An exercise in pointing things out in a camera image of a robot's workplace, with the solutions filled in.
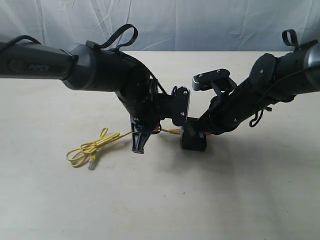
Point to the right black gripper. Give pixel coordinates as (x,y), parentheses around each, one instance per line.
(225,114)

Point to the grey backdrop cloth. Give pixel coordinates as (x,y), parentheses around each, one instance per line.
(164,25)

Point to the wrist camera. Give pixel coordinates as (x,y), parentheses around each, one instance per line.
(219,80)
(176,105)

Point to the small black box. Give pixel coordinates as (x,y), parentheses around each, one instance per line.
(191,139)

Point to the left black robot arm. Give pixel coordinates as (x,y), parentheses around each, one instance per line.
(83,68)

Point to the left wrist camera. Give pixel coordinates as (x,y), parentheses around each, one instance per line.
(176,105)

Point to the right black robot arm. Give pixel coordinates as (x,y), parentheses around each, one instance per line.
(271,80)

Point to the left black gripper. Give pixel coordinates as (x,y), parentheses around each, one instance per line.
(145,110)

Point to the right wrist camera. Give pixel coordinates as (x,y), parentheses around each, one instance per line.
(219,80)

